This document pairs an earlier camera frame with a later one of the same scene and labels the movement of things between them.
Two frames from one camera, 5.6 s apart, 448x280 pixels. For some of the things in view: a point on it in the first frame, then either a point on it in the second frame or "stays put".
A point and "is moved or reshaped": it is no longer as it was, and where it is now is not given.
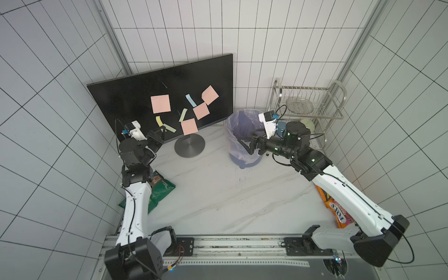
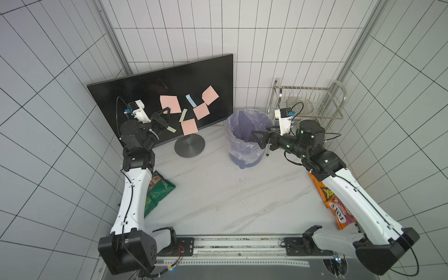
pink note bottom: [189, 126] stays put
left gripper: [153, 136] → [157, 114]
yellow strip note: [183, 115] stays put
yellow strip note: [170, 128] stays put
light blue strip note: [192, 101] stays put
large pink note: [160, 104] is moved or reshaped
